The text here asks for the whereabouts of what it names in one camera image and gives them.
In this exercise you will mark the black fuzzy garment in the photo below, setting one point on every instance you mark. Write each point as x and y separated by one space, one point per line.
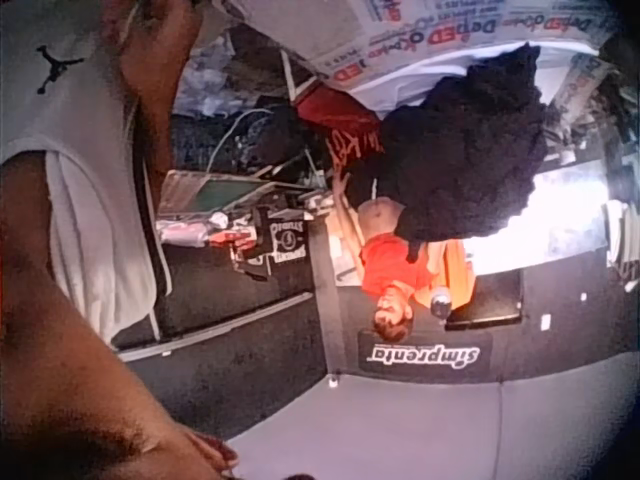
465 150

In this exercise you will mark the black printed cloth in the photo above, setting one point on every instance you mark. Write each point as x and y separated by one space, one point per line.
288 241

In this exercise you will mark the heap of clutter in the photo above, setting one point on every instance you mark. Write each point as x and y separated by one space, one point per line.
215 75

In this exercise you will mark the clear drinking glass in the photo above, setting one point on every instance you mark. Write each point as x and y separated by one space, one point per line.
441 302

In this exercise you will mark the red printed garment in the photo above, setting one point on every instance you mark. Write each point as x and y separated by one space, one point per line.
340 117

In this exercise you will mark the black sign with white lettering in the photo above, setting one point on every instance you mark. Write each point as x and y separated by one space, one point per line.
425 356

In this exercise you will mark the crumpled white plastic bag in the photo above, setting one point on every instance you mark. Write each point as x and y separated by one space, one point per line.
187 230

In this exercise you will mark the green mesh printing frame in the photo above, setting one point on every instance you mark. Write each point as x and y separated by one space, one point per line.
220 192

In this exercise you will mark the white cloth sheet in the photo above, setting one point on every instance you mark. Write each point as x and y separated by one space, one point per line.
400 80

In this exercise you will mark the small red box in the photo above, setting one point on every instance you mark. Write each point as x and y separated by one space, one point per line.
235 237

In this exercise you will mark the stack of papers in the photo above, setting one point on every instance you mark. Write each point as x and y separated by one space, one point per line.
622 240

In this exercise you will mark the black flat board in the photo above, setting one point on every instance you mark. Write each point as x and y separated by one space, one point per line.
487 300

